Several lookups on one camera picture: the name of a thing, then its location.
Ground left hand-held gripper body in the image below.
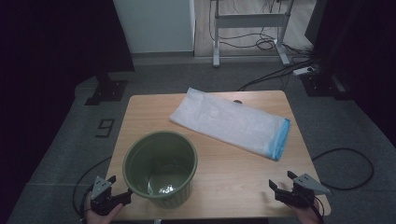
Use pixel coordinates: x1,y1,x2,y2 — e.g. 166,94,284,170
89,175,125,217

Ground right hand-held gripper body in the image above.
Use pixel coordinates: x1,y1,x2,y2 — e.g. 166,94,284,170
277,173,333,210

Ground green plastic trash bin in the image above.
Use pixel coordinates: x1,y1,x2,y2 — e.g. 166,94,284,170
121,130,199,209

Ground white blue-edged plastic bag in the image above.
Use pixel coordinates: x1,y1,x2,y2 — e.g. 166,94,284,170
169,87,291,162

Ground person's left hand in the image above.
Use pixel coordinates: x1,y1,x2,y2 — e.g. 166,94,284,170
84,192,125,224

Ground person's right hand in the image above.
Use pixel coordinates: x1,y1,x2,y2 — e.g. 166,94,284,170
293,202,326,224

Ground black stand base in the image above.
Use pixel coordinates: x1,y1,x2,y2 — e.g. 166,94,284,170
300,72,353,101
84,71,129,106

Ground white power strip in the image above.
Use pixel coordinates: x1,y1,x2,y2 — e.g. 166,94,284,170
292,65,317,77

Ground black curtain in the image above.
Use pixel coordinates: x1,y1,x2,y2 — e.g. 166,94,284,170
0,0,135,218
304,0,396,147

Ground white pillar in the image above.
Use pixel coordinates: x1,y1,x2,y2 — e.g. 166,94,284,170
112,0,196,54

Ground black looped floor cable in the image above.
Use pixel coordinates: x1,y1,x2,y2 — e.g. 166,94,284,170
311,147,375,191
72,156,113,216

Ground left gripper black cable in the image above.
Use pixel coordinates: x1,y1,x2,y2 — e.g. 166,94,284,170
78,184,95,222

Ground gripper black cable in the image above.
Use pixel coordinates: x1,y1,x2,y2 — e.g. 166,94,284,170
78,184,95,222
307,195,326,224

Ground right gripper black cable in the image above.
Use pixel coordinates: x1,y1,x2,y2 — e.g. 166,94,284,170
307,195,326,224

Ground black cables on floor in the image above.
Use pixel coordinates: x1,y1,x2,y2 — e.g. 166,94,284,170
236,57,320,92

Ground tangle of black cables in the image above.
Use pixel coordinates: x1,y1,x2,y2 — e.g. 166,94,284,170
207,0,312,54

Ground white frame desk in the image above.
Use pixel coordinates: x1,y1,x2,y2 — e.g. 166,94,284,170
210,0,295,68

